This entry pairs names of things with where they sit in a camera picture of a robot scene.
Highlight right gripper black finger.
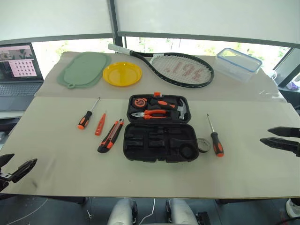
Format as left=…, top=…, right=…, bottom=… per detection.
left=267, top=126, right=300, bottom=139
left=259, top=137, right=299, bottom=154

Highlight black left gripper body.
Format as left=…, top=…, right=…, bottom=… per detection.
left=0, top=172, right=12, bottom=193

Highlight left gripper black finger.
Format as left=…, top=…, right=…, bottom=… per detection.
left=0, top=153, right=15, bottom=168
left=10, top=158, right=38, bottom=184

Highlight orange black handled screwdriver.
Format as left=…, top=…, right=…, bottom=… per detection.
left=206, top=113, right=225, bottom=158
left=77, top=97, right=102, bottom=130

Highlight electrical tape roll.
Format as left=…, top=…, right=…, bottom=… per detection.
left=196, top=137, right=212, bottom=154

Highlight orange voltage tester pen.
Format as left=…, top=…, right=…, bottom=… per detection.
left=94, top=111, right=107, bottom=136

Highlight orange black utility knife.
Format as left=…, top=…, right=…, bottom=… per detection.
left=97, top=118, right=125, bottom=154

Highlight black tool case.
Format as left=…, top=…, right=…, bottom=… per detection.
left=123, top=91, right=200, bottom=164

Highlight white shoe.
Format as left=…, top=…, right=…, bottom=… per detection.
left=285, top=198, right=300, bottom=218

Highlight beige paper table cover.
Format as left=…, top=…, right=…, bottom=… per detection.
left=33, top=51, right=288, bottom=103

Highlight open laptop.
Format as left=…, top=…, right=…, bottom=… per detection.
left=0, top=43, right=45, bottom=112

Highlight clear plastic container blue rim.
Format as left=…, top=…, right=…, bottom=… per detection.
left=215, top=47, right=263, bottom=83

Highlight silver rounded robot leg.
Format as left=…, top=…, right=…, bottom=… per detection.
left=165, top=198, right=198, bottom=225
left=107, top=197, right=138, bottom=225

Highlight green silicone mat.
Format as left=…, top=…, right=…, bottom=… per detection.
left=56, top=51, right=113, bottom=90

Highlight orange black tape measure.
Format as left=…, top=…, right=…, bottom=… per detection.
left=133, top=97, right=148, bottom=108

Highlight white roller blind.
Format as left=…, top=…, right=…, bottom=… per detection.
left=0, top=0, right=114, bottom=42
left=114, top=0, right=300, bottom=49

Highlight yellow plastic plate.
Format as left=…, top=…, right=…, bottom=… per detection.
left=102, top=61, right=143, bottom=88

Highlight black tennis racket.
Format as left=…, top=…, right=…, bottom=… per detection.
left=107, top=43, right=215, bottom=90

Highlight claw hammer orange black handle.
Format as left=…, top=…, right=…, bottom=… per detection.
left=150, top=97, right=189, bottom=120

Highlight orange handled pliers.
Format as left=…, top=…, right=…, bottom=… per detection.
left=131, top=109, right=168, bottom=121

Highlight thin white cable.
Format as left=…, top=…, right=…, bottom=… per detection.
left=140, top=197, right=156, bottom=225

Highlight dark window post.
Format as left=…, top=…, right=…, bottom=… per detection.
left=107, top=0, right=128, bottom=49

